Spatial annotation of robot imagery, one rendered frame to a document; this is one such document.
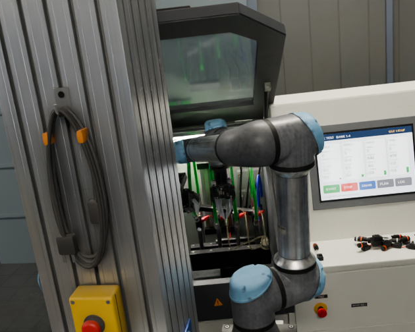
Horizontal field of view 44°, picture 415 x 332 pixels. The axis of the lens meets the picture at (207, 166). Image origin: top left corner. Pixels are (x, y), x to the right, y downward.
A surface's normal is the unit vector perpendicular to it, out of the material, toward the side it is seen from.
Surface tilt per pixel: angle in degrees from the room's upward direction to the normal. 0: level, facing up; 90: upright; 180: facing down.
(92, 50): 90
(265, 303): 88
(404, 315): 90
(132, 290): 90
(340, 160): 76
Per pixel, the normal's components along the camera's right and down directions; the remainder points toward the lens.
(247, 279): -0.23, -0.92
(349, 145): -0.04, 0.05
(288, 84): -0.16, 0.30
